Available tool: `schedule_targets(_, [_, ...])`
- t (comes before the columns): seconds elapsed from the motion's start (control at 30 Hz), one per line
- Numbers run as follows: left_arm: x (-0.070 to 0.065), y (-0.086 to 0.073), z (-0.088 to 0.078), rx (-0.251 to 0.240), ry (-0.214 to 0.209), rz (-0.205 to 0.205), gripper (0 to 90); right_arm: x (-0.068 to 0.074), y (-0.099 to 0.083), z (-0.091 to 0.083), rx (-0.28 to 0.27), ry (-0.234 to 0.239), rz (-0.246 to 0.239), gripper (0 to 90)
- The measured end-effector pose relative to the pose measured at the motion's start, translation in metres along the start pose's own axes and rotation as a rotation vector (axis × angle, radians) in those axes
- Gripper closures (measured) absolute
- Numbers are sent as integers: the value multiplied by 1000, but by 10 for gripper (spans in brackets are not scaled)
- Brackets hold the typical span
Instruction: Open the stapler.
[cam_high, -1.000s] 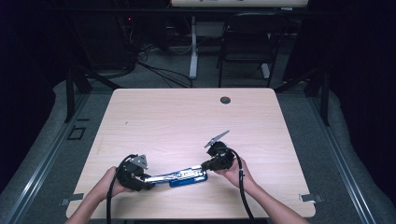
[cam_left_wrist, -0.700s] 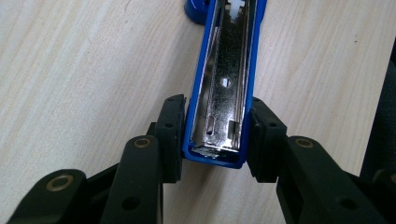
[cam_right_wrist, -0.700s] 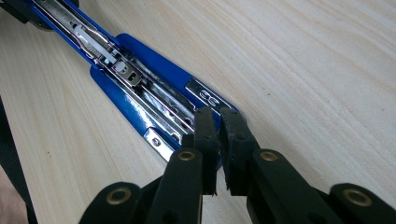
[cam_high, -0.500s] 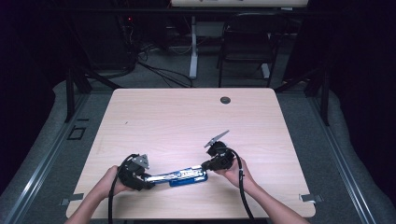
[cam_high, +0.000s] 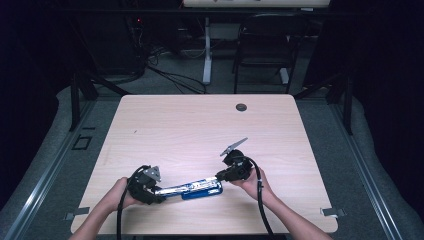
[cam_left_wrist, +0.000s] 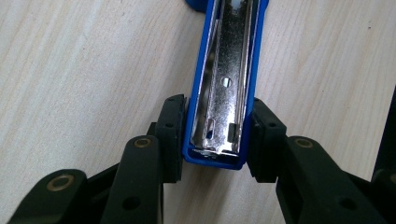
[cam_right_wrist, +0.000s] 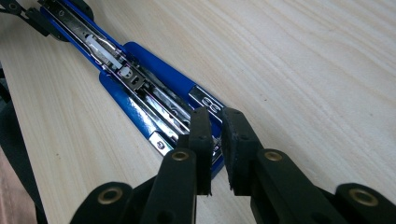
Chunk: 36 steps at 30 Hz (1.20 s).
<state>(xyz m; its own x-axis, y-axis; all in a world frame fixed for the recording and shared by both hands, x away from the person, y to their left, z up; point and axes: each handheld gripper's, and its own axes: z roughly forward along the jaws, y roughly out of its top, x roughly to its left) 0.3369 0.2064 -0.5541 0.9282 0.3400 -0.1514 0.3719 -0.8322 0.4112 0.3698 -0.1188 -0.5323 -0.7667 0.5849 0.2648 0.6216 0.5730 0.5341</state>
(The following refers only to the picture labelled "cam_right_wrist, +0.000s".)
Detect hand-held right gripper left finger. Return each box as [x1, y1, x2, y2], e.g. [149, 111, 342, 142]
[139, 106, 216, 224]

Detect blue stapler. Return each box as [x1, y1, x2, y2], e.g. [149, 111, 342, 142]
[37, 0, 228, 181]

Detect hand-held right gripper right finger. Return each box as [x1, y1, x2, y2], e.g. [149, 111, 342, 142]
[220, 107, 347, 224]

